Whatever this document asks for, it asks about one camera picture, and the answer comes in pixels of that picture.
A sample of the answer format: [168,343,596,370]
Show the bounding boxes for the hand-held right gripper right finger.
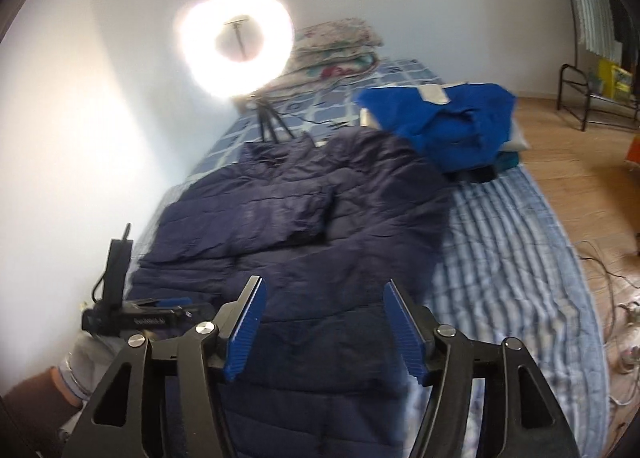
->
[382,280,581,458]

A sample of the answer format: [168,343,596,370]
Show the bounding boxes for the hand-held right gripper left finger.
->
[61,275,267,458]

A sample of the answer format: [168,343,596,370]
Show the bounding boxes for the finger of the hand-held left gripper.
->
[125,305,215,337]
[131,297,194,310]

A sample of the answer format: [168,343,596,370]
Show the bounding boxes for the navy puffer jacket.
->
[127,129,453,458]

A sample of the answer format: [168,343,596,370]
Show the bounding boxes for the person's left forearm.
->
[0,367,85,458]

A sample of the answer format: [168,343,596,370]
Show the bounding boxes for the black metal clothes rack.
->
[550,0,640,132]

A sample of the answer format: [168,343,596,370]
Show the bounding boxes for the dark hanging clothes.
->
[604,0,640,70]

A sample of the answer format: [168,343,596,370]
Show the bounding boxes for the person's left hand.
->
[67,333,120,391]

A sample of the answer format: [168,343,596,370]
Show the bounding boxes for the blue striped bed mat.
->
[125,163,609,458]

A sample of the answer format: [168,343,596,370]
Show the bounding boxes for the black folded garment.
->
[452,165,501,184]

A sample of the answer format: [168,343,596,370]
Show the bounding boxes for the black tripod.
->
[251,96,294,144]

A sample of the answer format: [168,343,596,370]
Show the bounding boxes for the bright blue jacket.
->
[356,82,517,174]

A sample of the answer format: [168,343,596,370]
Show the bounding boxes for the white power strip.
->
[617,298,640,375]

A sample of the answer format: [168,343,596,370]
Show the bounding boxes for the blue checkered bed sheet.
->
[187,58,466,179]

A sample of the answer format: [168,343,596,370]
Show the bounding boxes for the folded teal floral quilt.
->
[271,48,382,90]

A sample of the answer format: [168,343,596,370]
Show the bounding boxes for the yellow plastic crate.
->
[597,58,637,100]

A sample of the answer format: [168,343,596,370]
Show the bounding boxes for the floor cables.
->
[575,238,640,339]

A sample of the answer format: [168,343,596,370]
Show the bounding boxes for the ring light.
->
[175,0,293,102]

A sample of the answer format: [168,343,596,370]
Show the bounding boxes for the black power cable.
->
[270,78,351,130]

